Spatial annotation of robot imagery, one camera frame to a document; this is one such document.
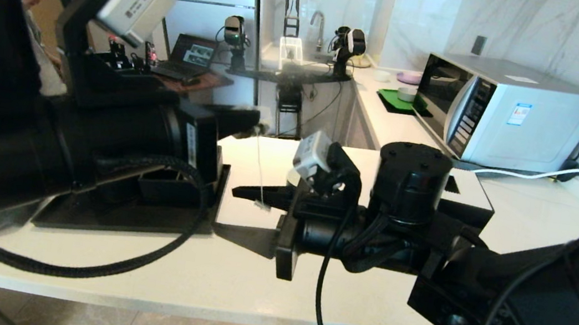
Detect black tea organizer box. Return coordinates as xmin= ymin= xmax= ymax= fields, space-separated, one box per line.
xmin=136 ymin=162 xmax=222 ymax=213

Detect black mug white inside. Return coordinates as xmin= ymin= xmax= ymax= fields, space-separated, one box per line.
xmin=285 ymin=167 xmax=305 ymax=188

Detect brown wooden desk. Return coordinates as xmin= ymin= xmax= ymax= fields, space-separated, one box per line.
xmin=156 ymin=64 xmax=236 ymax=108

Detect black teleoperation rig stand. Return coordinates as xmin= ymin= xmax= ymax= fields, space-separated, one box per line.
xmin=218 ymin=0 xmax=364 ymax=148

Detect black laptop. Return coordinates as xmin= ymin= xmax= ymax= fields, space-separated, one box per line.
xmin=151 ymin=31 xmax=221 ymax=86

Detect white translucent basket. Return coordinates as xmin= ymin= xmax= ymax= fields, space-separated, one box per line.
xmin=276 ymin=37 xmax=306 ymax=74

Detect black rectangular serving tray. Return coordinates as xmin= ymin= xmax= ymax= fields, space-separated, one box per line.
xmin=32 ymin=140 xmax=232 ymax=251

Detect chrome kitchen faucet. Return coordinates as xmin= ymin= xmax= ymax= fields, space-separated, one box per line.
xmin=306 ymin=11 xmax=329 ymax=55

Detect green and black tray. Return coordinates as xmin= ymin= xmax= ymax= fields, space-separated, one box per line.
xmin=374 ymin=88 xmax=436 ymax=119

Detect black tissue box white lid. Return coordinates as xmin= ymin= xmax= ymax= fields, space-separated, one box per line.
xmin=435 ymin=167 xmax=500 ymax=237

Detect small grey bowl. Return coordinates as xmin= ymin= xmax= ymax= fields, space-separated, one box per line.
xmin=395 ymin=86 xmax=418 ymax=105

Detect purple plate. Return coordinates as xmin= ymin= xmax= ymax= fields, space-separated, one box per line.
xmin=394 ymin=69 xmax=423 ymax=87

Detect silver microwave oven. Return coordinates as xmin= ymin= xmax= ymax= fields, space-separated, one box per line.
xmin=407 ymin=49 xmax=579 ymax=180

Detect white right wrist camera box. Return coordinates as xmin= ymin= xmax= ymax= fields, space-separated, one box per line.
xmin=290 ymin=127 xmax=337 ymax=184

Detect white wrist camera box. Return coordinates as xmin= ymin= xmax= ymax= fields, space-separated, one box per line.
xmin=290 ymin=127 xmax=337 ymax=184
xmin=93 ymin=0 xmax=177 ymax=53

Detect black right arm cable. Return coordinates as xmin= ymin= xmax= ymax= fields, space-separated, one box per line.
xmin=312 ymin=167 xmax=579 ymax=325

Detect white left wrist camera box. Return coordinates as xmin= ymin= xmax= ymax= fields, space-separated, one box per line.
xmin=93 ymin=0 xmax=177 ymax=53

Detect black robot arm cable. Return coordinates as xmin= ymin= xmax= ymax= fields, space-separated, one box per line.
xmin=0 ymin=133 xmax=215 ymax=295

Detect white power cable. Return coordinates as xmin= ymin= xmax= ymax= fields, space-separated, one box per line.
xmin=470 ymin=106 xmax=579 ymax=188

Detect black wall socket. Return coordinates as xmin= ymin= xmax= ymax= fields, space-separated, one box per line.
xmin=470 ymin=35 xmax=487 ymax=58

